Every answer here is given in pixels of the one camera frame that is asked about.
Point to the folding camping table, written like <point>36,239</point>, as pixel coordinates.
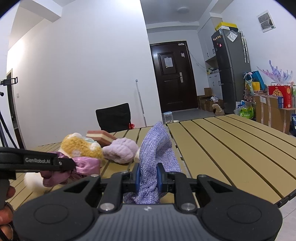
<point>243,153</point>

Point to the black camera tripod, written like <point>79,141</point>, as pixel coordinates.
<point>8,138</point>

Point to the left hand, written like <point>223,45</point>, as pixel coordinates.
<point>6,219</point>

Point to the pink satin bow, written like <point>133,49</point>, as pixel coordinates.
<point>84,166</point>

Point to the lilac fluffy cloth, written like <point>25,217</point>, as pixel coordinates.
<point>121,150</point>

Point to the grey refrigerator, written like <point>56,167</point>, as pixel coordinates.
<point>232,64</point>

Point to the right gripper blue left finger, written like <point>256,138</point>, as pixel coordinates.
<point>135,177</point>

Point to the layered cake sponge toy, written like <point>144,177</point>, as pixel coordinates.
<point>102,137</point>

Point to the red gift box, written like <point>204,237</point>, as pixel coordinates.
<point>285,91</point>

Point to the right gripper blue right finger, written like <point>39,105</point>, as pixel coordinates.
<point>161,178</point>

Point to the purple knitted cloth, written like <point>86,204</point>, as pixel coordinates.
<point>155,148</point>

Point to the yellow white plush toy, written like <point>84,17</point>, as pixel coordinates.
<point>73,145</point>

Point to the clear plastic jar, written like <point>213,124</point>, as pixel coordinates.
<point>168,116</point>

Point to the white mop pole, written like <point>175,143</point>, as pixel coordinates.
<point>141,103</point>

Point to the black folding chair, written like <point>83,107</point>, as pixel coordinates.
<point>114,119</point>

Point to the dark entrance door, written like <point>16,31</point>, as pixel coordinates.
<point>174,76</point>

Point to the cardboard boxes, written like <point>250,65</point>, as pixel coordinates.
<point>269,114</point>

